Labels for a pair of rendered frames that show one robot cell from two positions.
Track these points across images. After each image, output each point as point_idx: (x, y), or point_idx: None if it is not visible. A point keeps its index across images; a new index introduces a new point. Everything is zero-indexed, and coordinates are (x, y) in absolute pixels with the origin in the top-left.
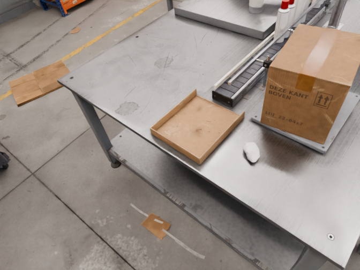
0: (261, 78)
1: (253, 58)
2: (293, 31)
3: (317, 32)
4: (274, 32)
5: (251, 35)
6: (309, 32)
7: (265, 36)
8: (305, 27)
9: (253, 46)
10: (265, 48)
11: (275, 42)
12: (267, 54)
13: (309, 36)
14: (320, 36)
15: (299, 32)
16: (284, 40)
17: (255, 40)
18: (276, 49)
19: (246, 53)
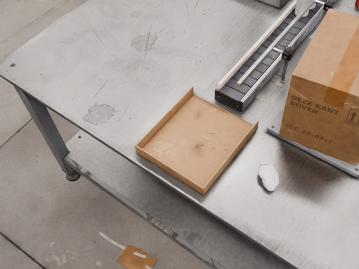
0: (278, 69)
1: (267, 40)
2: (321, 4)
3: (351, 23)
4: (295, 2)
5: (264, 0)
6: (341, 23)
7: (283, 2)
8: (336, 14)
9: (267, 18)
10: (285, 31)
11: (297, 21)
12: (287, 34)
13: (341, 30)
14: (354, 29)
15: (328, 22)
16: (309, 13)
17: (270, 9)
18: (298, 27)
19: (257, 29)
